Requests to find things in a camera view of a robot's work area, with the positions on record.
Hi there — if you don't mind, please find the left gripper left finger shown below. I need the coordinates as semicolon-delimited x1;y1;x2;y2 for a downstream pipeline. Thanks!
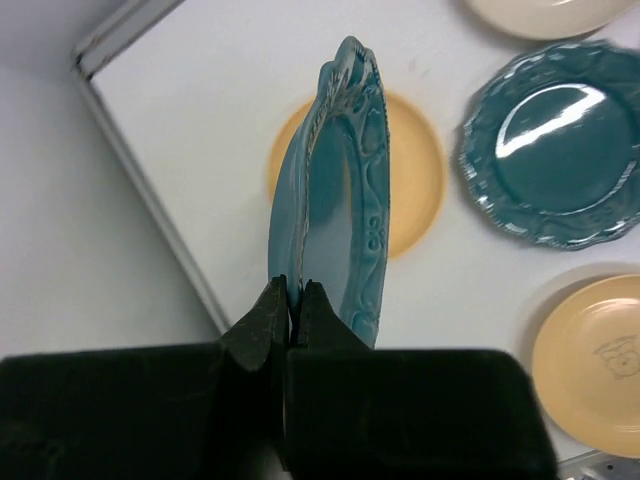
1;277;288;479

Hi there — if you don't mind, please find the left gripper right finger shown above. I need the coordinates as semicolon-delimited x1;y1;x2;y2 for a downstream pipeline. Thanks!
282;279;559;480

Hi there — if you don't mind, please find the teal scalloped plate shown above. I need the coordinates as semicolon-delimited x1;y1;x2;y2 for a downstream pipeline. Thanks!
268;36;391;347
459;40;639;251

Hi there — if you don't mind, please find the yellow plate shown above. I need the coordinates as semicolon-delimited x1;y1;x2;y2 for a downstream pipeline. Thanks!
532;274;639;459
268;93;447;258

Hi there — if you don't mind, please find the cream plate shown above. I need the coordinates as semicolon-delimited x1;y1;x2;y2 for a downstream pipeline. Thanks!
466;0;637;40

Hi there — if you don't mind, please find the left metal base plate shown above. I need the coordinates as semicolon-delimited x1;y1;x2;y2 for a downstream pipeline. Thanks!
559;451;640;480

